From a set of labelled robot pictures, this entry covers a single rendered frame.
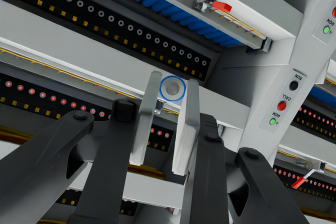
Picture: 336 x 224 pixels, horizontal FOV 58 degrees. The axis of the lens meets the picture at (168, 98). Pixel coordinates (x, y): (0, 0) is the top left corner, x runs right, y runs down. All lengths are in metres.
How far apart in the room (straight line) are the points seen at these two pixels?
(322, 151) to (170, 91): 0.59
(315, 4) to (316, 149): 0.31
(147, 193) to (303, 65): 0.37
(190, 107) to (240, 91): 0.47
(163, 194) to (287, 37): 0.36
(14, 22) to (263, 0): 0.37
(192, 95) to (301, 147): 0.54
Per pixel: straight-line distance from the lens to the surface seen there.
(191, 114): 0.15
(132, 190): 0.56
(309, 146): 0.72
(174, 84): 0.20
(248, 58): 0.65
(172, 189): 0.60
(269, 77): 0.59
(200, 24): 0.58
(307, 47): 0.60
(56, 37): 0.44
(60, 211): 0.82
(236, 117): 0.57
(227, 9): 0.43
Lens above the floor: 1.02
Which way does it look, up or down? 11 degrees up
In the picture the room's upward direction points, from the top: 153 degrees counter-clockwise
